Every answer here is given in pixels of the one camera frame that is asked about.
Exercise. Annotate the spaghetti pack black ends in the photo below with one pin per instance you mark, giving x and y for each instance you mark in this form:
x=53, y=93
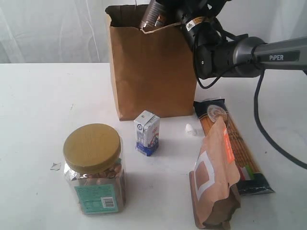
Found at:
x=252, y=181

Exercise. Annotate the clear can silver pull-lid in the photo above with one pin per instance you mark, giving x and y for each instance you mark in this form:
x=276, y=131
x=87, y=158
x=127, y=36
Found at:
x=154, y=16

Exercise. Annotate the brown kraft pouch orange label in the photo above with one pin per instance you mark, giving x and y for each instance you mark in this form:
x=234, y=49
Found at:
x=213, y=181

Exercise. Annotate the almond jar yellow lid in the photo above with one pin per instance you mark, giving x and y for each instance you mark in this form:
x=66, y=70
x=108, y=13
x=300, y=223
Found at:
x=94, y=168

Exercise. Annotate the right robot arm black grey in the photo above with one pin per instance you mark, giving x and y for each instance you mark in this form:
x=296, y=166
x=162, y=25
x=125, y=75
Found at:
x=219, y=53

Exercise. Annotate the chipped spot paint flake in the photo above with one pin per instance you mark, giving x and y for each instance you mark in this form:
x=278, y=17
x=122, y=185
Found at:
x=56, y=167

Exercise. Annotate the small blue white milk carton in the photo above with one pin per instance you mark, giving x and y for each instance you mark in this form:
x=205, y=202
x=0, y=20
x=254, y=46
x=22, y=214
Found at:
x=147, y=132

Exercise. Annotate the brown paper bag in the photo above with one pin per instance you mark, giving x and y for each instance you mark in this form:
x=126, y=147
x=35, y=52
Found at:
x=150, y=70

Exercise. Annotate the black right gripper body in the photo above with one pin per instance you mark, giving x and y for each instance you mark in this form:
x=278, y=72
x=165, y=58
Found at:
x=183, y=10

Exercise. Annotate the white foam peanut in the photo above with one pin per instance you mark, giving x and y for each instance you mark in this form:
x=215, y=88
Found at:
x=189, y=129
x=197, y=132

